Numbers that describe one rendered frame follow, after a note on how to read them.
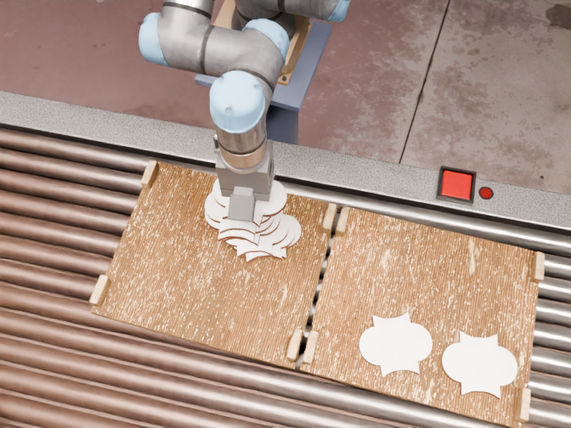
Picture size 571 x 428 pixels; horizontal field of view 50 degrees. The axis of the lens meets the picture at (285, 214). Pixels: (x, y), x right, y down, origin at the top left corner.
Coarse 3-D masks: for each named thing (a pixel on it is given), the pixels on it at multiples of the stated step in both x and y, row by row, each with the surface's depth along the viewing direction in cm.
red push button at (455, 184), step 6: (444, 174) 132; (450, 174) 132; (456, 174) 132; (462, 174) 132; (444, 180) 132; (450, 180) 132; (456, 180) 132; (462, 180) 132; (468, 180) 131; (444, 186) 131; (450, 186) 131; (456, 186) 131; (462, 186) 131; (468, 186) 131; (444, 192) 130; (450, 192) 130; (456, 192) 130; (462, 192) 130; (468, 192) 130; (462, 198) 130; (468, 198) 130
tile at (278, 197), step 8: (216, 184) 113; (272, 184) 113; (280, 184) 113; (216, 192) 112; (272, 192) 112; (280, 192) 112; (216, 200) 112; (224, 200) 111; (272, 200) 111; (280, 200) 111; (256, 208) 111; (264, 208) 111; (272, 208) 111; (280, 208) 111; (224, 216) 110; (256, 216) 110; (264, 216) 111; (272, 216) 111; (256, 224) 110
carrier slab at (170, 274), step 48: (144, 192) 130; (192, 192) 130; (144, 240) 126; (192, 240) 126; (144, 288) 121; (192, 288) 121; (240, 288) 121; (288, 288) 121; (192, 336) 117; (240, 336) 117; (288, 336) 117
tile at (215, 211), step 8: (208, 200) 121; (208, 208) 121; (216, 208) 121; (224, 208) 121; (208, 216) 121; (216, 216) 120; (224, 224) 119; (232, 224) 119; (240, 224) 119; (248, 224) 119
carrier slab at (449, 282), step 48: (336, 240) 125; (384, 240) 125; (432, 240) 125; (480, 240) 125; (336, 288) 121; (384, 288) 121; (432, 288) 121; (480, 288) 121; (528, 288) 120; (336, 336) 117; (432, 336) 117; (480, 336) 117; (528, 336) 116; (384, 384) 113; (432, 384) 113; (528, 384) 113
